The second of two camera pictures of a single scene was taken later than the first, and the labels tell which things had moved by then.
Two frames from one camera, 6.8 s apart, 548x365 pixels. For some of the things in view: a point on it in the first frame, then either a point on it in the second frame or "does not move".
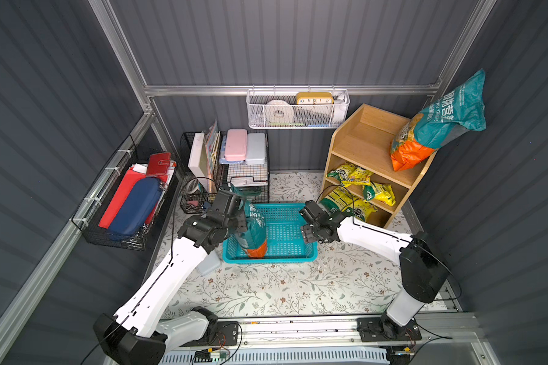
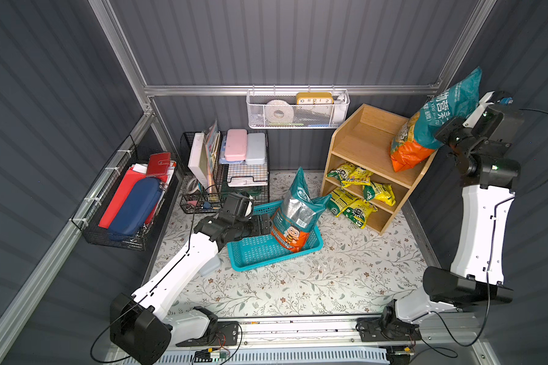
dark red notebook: x=157 y=164 does not move
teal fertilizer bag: x=254 y=242 to x=297 y=214
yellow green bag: x=381 y=192 does not move
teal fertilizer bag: x=454 y=111 does not move
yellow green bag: x=348 y=175 does not move
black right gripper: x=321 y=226 to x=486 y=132
